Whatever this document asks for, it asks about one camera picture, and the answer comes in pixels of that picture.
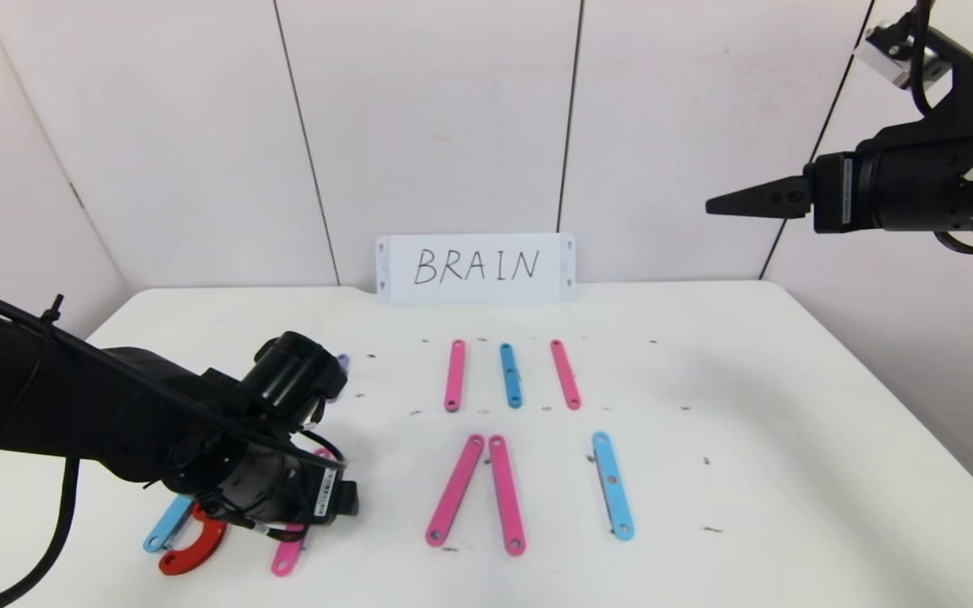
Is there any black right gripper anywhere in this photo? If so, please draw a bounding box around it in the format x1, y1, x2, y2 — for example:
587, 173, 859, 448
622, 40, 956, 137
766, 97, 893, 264
705, 140, 967, 234

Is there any long pink bar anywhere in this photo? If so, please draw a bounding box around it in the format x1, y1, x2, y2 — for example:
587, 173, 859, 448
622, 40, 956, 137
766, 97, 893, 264
270, 448, 334, 578
487, 434, 528, 558
424, 433, 487, 549
443, 339, 467, 414

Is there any white BRAIN sign card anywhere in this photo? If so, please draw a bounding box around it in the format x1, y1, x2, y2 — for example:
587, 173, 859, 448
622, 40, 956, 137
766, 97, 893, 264
375, 233, 578, 307

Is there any narrow pink bar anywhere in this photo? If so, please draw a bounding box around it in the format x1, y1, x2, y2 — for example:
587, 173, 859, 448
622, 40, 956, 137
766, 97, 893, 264
549, 339, 583, 412

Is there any dark blue bar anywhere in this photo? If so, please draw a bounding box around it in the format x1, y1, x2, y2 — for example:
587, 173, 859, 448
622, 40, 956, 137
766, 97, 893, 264
498, 342, 525, 410

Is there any long light blue bar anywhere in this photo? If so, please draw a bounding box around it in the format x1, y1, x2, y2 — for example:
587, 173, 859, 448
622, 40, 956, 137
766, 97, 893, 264
590, 431, 637, 543
143, 494, 196, 555

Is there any short purple bar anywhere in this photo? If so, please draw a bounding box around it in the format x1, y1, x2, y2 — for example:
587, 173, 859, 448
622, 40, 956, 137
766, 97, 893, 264
328, 353, 352, 404

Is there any large red curved piece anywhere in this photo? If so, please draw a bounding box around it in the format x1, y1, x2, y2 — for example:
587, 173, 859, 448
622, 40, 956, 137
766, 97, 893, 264
157, 505, 228, 578

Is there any black right camera cable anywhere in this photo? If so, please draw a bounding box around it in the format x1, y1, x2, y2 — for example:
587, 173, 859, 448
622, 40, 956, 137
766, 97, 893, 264
907, 0, 937, 116

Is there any black right camera mount bracket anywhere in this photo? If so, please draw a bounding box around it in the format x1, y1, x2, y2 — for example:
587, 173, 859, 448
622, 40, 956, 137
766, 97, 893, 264
900, 0, 973, 149

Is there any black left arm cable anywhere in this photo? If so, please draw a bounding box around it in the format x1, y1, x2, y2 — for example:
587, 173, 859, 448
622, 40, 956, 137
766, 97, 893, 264
0, 285, 348, 608

